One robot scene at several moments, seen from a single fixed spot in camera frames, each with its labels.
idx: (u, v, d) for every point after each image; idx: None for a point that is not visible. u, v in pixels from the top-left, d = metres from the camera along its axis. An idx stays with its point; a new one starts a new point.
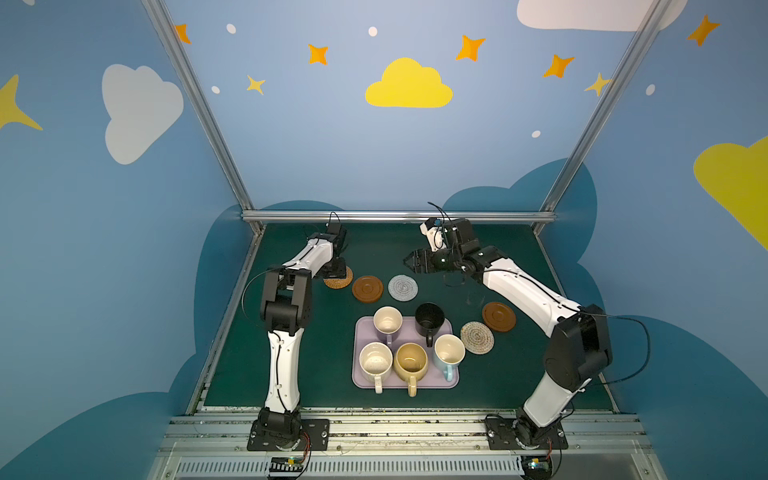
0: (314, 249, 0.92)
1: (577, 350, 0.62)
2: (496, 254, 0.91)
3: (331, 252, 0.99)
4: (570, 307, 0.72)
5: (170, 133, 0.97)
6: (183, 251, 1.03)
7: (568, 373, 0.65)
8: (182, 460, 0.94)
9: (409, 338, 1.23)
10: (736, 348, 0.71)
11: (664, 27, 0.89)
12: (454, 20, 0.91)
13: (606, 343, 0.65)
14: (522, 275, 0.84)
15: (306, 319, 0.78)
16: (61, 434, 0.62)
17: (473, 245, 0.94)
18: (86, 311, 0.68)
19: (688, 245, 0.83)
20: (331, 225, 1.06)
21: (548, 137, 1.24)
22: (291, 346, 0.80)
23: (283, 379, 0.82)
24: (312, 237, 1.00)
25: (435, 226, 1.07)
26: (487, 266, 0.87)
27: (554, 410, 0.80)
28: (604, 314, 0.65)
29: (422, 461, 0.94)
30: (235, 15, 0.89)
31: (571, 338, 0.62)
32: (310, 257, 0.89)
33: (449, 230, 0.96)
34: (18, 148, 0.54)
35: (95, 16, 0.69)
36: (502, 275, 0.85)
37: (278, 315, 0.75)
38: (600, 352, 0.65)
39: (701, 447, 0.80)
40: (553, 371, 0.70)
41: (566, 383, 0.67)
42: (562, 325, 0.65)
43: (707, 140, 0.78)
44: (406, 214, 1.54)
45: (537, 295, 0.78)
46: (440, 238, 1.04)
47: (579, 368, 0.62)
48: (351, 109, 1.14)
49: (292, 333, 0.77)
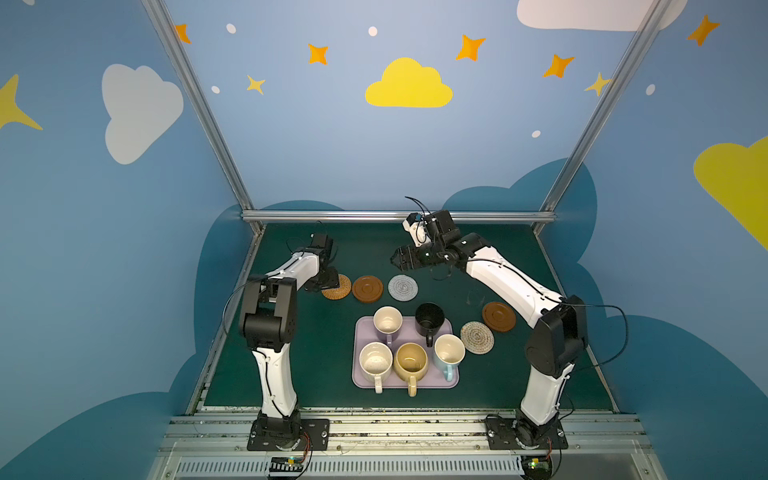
0: (300, 260, 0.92)
1: (557, 340, 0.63)
2: (479, 243, 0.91)
3: (316, 265, 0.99)
4: (553, 299, 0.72)
5: (170, 133, 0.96)
6: (182, 251, 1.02)
7: (547, 361, 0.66)
8: (182, 460, 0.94)
9: (409, 338, 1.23)
10: (736, 348, 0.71)
11: (664, 27, 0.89)
12: (454, 20, 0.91)
13: (584, 331, 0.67)
14: (505, 265, 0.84)
15: (290, 334, 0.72)
16: (61, 435, 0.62)
17: (454, 234, 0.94)
18: (85, 310, 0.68)
19: (688, 245, 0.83)
20: (317, 236, 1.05)
21: (548, 137, 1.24)
22: (279, 362, 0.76)
23: (277, 390, 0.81)
24: (297, 250, 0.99)
25: (418, 222, 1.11)
26: (470, 256, 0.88)
27: (545, 403, 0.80)
28: (583, 304, 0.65)
29: (422, 461, 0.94)
30: (235, 16, 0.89)
31: (554, 330, 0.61)
32: (295, 268, 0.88)
33: (429, 222, 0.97)
34: (19, 149, 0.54)
35: (95, 17, 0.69)
36: (485, 265, 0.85)
37: (258, 331, 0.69)
38: (577, 339, 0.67)
39: (701, 447, 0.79)
40: (531, 359, 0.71)
41: (544, 370, 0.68)
42: (545, 317, 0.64)
43: (708, 140, 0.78)
44: (397, 214, 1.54)
45: (520, 287, 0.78)
46: (423, 232, 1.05)
47: (558, 356, 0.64)
48: (351, 110, 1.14)
49: (277, 349, 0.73)
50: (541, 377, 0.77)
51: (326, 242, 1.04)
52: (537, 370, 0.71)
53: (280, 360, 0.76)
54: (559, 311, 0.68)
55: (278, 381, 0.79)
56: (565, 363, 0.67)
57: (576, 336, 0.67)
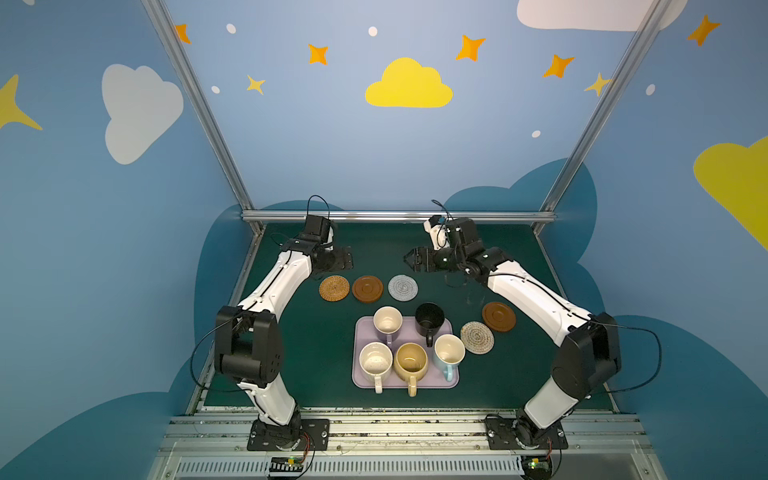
0: (281, 276, 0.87)
1: (587, 361, 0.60)
2: (502, 256, 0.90)
3: (307, 267, 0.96)
4: (580, 316, 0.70)
5: (169, 133, 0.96)
6: (182, 251, 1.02)
7: (575, 383, 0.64)
8: (182, 461, 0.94)
9: (409, 338, 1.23)
10: (735, 348, 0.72)
11: (664, 27, 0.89)
12: (454, 20, 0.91)
13: (616, 352, 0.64)
14: (529, 280, 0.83)
15: (272, 370, 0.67)
16: (61, 434, 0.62)
17: (477, 246, 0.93)
18: (85, 310, 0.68)
19: (688, 245, 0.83)
20: (311, 221, 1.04)
21: (548, 137, 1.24)
22: (266, 394, 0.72)
23: (269, 411, 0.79)
24: (282, 254, 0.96)
25: (439, 224, 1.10)
26: (492, 270, 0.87)
27: (556, 412, 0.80)
28: (615, 324, 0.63)
29: (422, 461, 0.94)
30: (235, 15, 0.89)
31: (582, 349, 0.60)
32: (276, 290, 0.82)
33: (452, 230, 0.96)
34: (19, 148, 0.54)
35: (94, 16, 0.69)
36: (508, 279, 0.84)
37: (237, 368, 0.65)
38: (609, 360, 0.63)
39: (701, 448, 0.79)
40: (559, 379, 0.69)
41: (574, 391, 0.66)
42: (572, 335, 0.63)
43: (708, 140, 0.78)
44: (407, 214, 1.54)
45: (545, 303, 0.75)
46: (443, 236, 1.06)
47: (589, 378, 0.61)
48: (351, 109, 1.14)
49: (261, 386, 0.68)
50: (560, 395, 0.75)
51: (320, 228, 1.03)
52: (566, 392, 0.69)
53: (266, 392, 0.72)
54: (590, 330, 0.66)
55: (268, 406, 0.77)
56: (596, 386, 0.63)
57: (608, 357, 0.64)
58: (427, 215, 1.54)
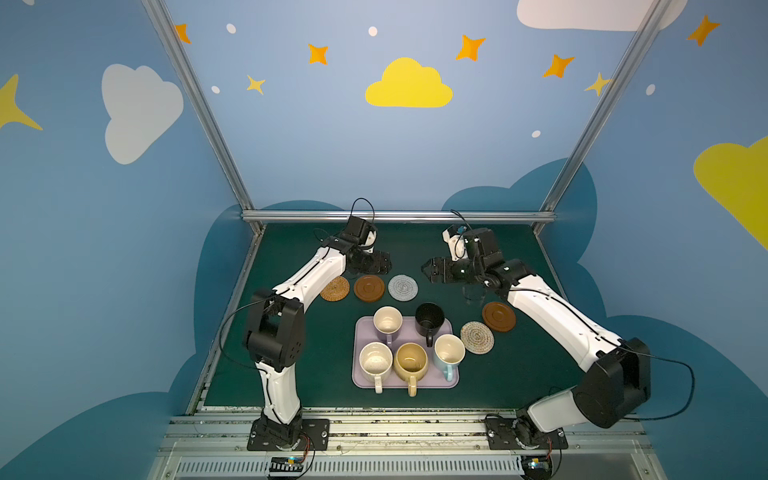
0: (318, 267, 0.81)
1: (616, 389, 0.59)
2: (523, 269, 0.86)
3: (342, 265, 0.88)
4: (609, 341, 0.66)
5: (169, 133, 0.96)
6: (181, 251, 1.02)
7: (600, 409, 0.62)
8: (182, 461, 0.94)
9: (409, 338, 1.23)
10: (735, 347, 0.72)
11: (664, 27, 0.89)
12: (455, 20, 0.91)
13: (646, 380, 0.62)
14: (553, 298, 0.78)
15: (291, 355, 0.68)
16: (60, 435, 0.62)
17: (496, 258, 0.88)
18: (84, 310, 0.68)
19: (689, 245, 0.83)
20: (353, 222, 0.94)
21: (549, 137, 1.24)
22: (279, 378, 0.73)
23: (277, 402, 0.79)
24: (324, 245, 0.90)
25: (458, 233, 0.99)
26: (514, 284, 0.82)
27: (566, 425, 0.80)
28: (648, 352, 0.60)
29: (421, 461, 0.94)
30: (235, 15, 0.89)
31: (612, 378, 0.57)
32: (310, 279, 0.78)
33: (470, 241, 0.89)
34: (20, 149, 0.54)
35: (94, 15, 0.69)
36: (532, 295, 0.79)
37: (259, 349, 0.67)
38: (637, 389, 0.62)
39: (703, 449, 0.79)
40: (582, 403, 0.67)
41: (597, 417, 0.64)
42: (601, 362, 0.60)
43: (707, 140, 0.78)
44: (415, 214, 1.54)
45: (571, 323, 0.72)
46: (462, 247, 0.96)
47: (616, 406, 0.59)
48: (351, 109, 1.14)
49: (278, 368, 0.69)
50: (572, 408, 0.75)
51: (361, 230, 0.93)
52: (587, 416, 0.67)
53: (280, 377, 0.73)
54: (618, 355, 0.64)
55: (279, 397, 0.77)
56: (622, 413, 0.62)
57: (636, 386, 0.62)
58: (428, 217, 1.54)
